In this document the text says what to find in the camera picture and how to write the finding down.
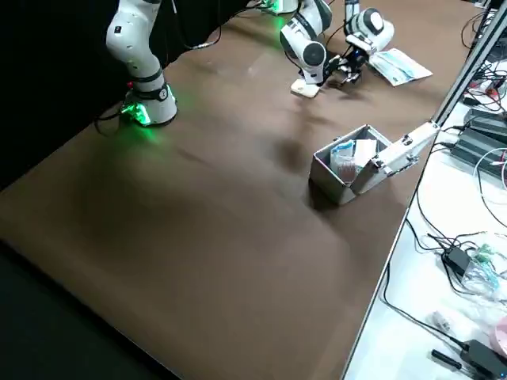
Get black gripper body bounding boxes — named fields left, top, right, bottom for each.
left=345, top=44, right=370, bottom=71
left=321, top=55, right=344, bottom=81

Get small white medicine box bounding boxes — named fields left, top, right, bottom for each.
left=291, top=78, right=322, bottom=98

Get blue face mask packet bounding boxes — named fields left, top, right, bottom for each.
left=370, top=55, right=421, bottom=87
left=374, top=47, right=433, bottom=82

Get white paper packet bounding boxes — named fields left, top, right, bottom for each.
left=353, top=138, right=378, bottom=169

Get white blue gauze packet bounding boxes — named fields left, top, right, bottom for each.
left=330, top=139, right=356, bottom=169

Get aluminium case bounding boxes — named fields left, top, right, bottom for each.
left=308, top=121, right=441, bottom=206

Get long black power brick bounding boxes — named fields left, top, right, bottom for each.
left=463, top=107, right=507, bottom=138
left=450, top=125, right=507, bottom=180

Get small black power adapter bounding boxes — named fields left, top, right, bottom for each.
left=441, top=247, right=473, bottom=278

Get crumpled clear plastic bag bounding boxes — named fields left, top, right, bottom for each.
left=461, top=243, right=507, bottom=302

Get small clear connector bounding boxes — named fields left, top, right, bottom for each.
left=430, top=310, right=453, bottom=332

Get black marker pen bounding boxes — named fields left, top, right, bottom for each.
left=430, top=348, right=463, bottom=371

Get pink round container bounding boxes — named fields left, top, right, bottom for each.
left=487, top=316, right=507, bottom=359

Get aluminium frame post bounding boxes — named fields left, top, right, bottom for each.
left=432, top=6, right=507, bottom=130

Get arm cable with connector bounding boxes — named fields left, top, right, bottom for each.
left=173, top=0, right=223, bottom=51

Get white cable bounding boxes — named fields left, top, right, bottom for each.
left=473, top=146, right=507, bottom=207

